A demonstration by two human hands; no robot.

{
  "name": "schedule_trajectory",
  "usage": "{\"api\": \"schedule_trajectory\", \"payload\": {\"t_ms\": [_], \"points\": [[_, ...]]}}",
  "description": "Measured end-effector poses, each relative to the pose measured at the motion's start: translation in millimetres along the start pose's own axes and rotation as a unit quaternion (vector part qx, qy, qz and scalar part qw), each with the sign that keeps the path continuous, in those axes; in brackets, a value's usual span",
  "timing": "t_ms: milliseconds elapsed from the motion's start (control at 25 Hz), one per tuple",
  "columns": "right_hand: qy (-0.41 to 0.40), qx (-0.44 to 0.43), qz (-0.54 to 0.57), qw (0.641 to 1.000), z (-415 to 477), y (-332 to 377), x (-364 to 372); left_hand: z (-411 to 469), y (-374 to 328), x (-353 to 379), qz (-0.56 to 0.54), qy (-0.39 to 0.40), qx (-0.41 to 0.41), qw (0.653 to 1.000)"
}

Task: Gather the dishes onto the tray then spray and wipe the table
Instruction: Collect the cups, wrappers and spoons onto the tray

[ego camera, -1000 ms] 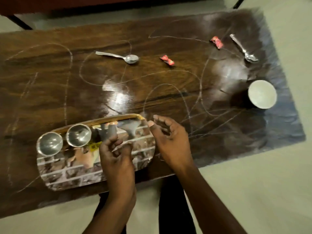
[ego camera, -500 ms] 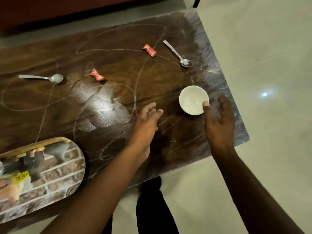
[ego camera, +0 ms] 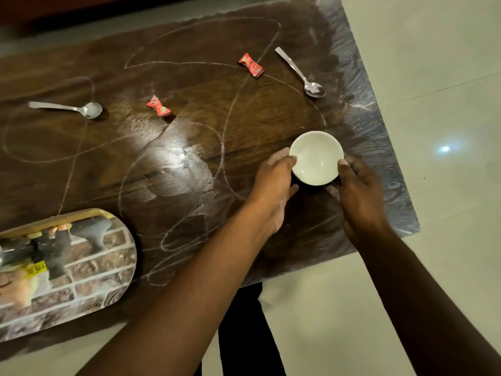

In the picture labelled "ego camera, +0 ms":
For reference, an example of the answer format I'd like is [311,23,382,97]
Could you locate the person's right hand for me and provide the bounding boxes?
[326,154,392,251]

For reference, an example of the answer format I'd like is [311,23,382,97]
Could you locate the person's left hand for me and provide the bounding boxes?
[244,147,300,238]

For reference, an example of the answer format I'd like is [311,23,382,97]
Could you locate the small white ceramic bowl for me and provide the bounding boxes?
[289,131,345,187]

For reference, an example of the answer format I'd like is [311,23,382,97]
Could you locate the person's left forearm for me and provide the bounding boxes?
[75,199,271,376]

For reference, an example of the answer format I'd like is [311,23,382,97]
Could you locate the person's right forearm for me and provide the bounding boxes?
[358,230,501,376]

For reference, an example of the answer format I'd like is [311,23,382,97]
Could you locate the steel spoon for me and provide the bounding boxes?
[28,101,103,120]
[275,47,326,98]

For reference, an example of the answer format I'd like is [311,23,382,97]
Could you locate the red wrapped candy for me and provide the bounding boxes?
[238,53,265,78]
[146,95,172,117]

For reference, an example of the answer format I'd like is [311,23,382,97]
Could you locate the person's dark trouser leg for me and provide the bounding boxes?
[194,282,287,376]

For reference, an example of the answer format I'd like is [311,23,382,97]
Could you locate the oval printed picture board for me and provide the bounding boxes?
[0,208,138,343]

